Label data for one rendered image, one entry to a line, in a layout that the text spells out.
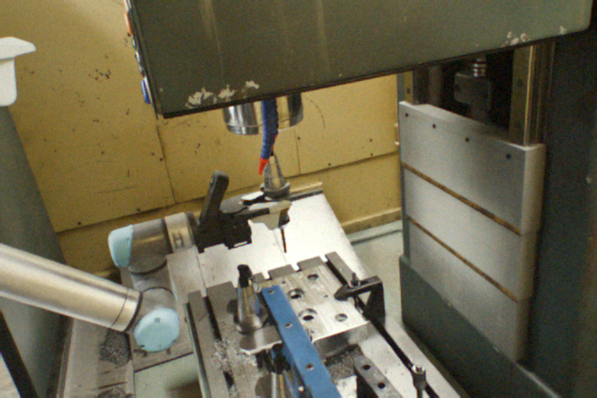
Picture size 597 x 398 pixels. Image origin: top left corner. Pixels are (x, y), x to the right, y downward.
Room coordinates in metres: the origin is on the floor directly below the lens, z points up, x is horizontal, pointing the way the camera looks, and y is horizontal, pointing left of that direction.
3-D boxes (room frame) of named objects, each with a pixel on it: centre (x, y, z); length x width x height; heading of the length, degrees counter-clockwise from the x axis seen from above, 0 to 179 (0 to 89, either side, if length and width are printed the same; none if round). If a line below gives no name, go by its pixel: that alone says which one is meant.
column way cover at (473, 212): (1.11, -0.38, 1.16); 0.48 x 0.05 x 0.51; 16
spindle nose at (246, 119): (0.98, 0.05, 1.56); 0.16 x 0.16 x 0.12
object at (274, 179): (0.98, 0.05, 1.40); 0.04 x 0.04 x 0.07
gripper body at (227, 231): (0.95, 0.18, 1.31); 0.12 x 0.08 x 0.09; 106
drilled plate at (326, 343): (1.08, 0.04, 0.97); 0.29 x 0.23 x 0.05; 16
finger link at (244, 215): (0.94, 0.11, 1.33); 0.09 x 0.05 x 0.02; 93
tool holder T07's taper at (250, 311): (0.74, 0.12, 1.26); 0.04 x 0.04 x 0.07
